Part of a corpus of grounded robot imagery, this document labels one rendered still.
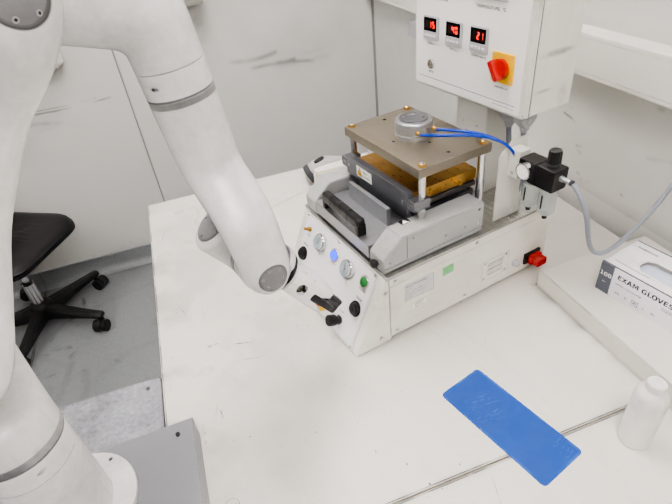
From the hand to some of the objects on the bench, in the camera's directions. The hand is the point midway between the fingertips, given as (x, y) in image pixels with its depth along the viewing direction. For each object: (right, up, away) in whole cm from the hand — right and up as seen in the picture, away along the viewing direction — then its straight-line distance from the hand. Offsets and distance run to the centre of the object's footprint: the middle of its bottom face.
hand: (330, 301), depth 99 cm
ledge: (+76, -16, -11) cm, 78 cm away
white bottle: (+51, -22, -14) cm, 58 cm away
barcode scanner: (+1, +36, +70) cm, 79 cm away
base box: (+21, +5, +26) cm, 34 cm away
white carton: (+68, -1, +3) cm, 68 cm away
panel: (-4, -4, +17) cm, 18 cm away
